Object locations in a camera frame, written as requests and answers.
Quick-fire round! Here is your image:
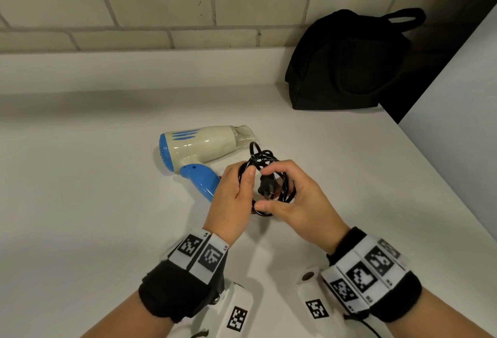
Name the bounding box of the person's left hand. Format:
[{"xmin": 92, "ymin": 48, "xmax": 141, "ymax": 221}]
[{"xmin": 203, "ymin": 161, "xmax": 257, "ymax": 247}]

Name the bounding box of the person's right hand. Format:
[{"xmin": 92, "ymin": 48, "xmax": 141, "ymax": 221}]
[{"xmin": 254, "ymin": 159, "xmax": 351, "ymax": 255}]

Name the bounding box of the black power cord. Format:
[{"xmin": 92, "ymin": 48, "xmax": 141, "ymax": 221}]
[{"xmin": 237, "ymin": 141, "xmax": 298, "ymax": 217}]

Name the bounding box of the white and blue hair dryer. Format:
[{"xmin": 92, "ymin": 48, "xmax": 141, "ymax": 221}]
[{"xmin": 158, "ymin": 124, "xmax": 256, "ymax": 204}]

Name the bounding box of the black fabric bag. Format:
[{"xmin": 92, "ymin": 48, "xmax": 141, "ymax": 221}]
[{"xmin": 284, "ymin": 7, "xmax": 427, "ymax": 111}]

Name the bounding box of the person's right forearm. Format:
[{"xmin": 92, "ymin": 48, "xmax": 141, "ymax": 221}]
[{"xmin": 384, "ymin": 287, "xmax": 494, "ymax": 338}]

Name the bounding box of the person's left forearm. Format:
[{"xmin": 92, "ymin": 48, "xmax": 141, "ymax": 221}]
[{"xmin": 79, "ymin": 291, "xmax": 176, "ymax": 338}]

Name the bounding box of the black wristband with marker tags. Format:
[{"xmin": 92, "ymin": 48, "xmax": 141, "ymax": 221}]
[
  {"xmin": 319, "ymin": 226, "xmax": 423, "ymax": 323},
  {"xmin": 138, "ymin": 226, "xmax": 230, "ymax": 324}
]

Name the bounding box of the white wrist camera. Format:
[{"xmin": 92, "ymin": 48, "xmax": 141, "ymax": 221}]
[
  {"xmin": 190, "ymin": 281, "xmax": 255, "ymax": 338},
  {"xmin": 297, "ymin": 266, "xmax": 348, "ymax": 338}
]

